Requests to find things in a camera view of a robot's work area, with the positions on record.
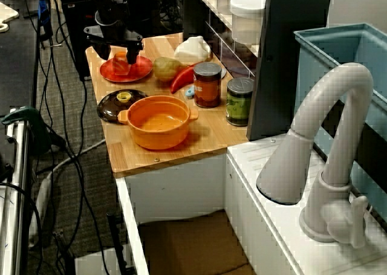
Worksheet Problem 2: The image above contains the red chili pepper toy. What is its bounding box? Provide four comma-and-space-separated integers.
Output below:
170, 62, 202, 94

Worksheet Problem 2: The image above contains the thin black cable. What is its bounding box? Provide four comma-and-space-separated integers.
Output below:
24, 0, 61, 155

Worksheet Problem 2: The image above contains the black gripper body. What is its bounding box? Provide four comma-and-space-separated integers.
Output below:
83, 10, 144, 50

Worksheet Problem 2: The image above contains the dark lid yellow knob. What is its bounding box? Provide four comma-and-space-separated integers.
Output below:
97, 89, 149, 124

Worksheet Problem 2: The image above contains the white box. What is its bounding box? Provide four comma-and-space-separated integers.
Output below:
74, 247, 134, 275

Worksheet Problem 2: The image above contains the blue cable connector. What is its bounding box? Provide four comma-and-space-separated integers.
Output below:
38, 0, 51, 25

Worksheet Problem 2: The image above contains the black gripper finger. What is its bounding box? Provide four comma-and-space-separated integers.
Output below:
92, 41, 111, 61
126, 45, 144, 65

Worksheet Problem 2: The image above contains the green clamp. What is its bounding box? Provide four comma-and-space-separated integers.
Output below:
1, 105, 53, 155

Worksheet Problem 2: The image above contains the long black cable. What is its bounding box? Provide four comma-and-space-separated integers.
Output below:
50, 0, 111, 275

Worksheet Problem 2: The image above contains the white toy milk jug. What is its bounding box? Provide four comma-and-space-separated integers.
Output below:
174, 35, 212, 65

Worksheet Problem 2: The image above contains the white toy sink unit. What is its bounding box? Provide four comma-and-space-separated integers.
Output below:
115, 132, 387, 275

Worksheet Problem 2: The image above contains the black stand rod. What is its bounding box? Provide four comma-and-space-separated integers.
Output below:
106, 212, 134, 275

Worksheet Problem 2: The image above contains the grey power cable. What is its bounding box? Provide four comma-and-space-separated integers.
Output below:
45, 138, 106, 179

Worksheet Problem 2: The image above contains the red plate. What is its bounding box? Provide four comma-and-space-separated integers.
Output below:
100, 54, 154, 83

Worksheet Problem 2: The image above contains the dark grey upright panel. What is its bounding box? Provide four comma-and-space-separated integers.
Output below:
246, 0, 333, 141

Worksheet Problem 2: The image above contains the black computer tower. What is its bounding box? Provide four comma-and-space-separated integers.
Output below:
60, 0, 161, 79

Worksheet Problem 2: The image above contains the orange bread piece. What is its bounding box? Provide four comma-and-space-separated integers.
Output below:
112, 51, 132, 76

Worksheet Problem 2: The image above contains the green label toy can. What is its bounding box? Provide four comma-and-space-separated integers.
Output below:
226, 77, 255, 127

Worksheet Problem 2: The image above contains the orange plastic pot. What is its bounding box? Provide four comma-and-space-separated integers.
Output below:
117, 95, 200, 150

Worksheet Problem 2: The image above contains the black desk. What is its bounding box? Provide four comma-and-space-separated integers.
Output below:
0, 0, 41, 109

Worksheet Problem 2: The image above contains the black looped cable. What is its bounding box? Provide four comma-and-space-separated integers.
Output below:
0, 181, 44, 275

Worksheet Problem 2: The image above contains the white cutting board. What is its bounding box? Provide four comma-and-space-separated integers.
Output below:
0, 1, 20, 33

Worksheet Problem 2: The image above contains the teal plastic bin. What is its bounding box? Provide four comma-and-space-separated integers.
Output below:
293, 22, 387, 218

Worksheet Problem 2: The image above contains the large white lidded jar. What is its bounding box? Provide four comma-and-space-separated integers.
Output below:
229, 0, 267, 44

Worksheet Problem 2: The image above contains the brown cardboard sheet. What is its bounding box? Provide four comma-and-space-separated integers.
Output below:
138, 211, 258, 275

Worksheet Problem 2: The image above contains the grey toy faucet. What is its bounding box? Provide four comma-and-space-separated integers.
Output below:
256, 62, 375, 248

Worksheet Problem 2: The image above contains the yellow-green toy pear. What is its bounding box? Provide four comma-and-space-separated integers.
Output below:
152, 56, 185, 82

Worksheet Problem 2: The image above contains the metal rail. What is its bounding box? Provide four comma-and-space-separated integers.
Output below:
0, 107, 30, 275

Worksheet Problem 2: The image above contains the white power strip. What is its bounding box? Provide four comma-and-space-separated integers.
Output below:
28, 170, 54, 248

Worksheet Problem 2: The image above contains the black shelf unit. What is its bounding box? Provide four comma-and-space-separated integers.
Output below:
183, 0, 264, 78

